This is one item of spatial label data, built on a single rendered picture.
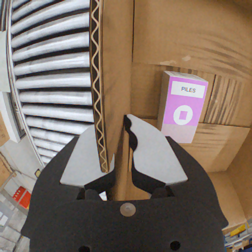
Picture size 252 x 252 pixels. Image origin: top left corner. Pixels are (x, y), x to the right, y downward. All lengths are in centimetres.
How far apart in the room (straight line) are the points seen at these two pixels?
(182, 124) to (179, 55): 10
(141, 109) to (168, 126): 6
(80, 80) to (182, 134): 33
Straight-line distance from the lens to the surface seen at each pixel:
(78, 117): 48
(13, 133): 92
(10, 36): 69
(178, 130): 20
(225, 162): 38
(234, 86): 28
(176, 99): 17
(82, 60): 41
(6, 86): 74
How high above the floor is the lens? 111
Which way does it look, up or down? 57 degrees down
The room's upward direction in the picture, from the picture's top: 160 degrees counter-clockwise
